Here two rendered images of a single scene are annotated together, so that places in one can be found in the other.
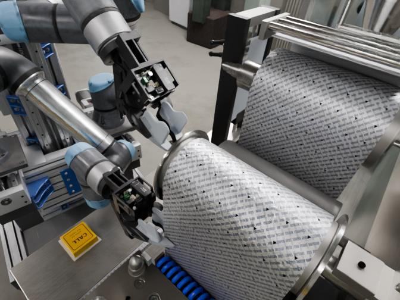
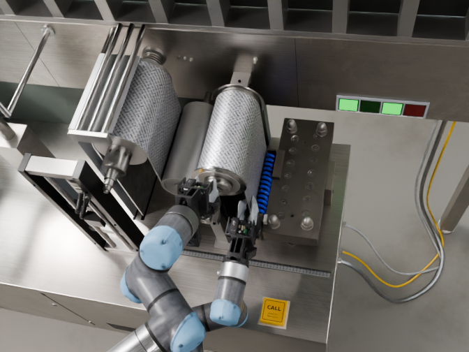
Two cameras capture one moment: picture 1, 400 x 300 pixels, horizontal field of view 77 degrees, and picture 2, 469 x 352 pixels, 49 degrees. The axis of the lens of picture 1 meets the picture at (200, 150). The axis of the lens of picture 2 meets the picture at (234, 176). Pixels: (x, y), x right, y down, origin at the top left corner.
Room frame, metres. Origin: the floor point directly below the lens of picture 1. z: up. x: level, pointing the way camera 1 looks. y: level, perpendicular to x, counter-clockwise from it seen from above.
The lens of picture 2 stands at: (0.40, 0.68, 2.42)
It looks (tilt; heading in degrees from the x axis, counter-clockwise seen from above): 60 degrees down; 260
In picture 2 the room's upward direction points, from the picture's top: 16 degrees counter-clockwise
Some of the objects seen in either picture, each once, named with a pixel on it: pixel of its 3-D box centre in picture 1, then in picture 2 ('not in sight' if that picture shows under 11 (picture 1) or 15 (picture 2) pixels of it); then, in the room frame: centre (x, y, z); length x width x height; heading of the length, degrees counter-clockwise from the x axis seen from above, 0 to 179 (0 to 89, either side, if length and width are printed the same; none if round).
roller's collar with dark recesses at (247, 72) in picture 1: (255, 78); (116, 160); (0.54, -0.11, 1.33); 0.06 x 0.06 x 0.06; 53
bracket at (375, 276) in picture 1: (363, 271); (240, 81); (0.15, -0.22, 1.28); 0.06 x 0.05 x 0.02; 53
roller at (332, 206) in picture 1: (265, 192); (192, 149); (0.35, -0.15, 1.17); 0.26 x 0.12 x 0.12; 53
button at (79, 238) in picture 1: (79, 238); (273, 311); (0.33, 0.31, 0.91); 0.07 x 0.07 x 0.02; 53
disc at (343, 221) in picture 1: (318, 259); (238, 101); (0.17, -0.18, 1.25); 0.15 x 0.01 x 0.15; 143
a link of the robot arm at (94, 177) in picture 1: (108, 178); (232, 272); (0.39, 0.21, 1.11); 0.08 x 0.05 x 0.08; 143
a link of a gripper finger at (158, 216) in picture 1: (166, 220); (241, 207); (0.29, 0.06, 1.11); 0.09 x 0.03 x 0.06; 55
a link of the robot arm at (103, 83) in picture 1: (105, 90); not in sight; (1.01, 0.46, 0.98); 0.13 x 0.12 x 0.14; 101
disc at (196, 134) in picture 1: (183, 165); (218, 181); (0.33, 0.03, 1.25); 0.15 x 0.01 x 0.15; 143
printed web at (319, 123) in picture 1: (266, 194); (190, 152); (0.36, -0.15, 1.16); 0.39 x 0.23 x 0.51; 143
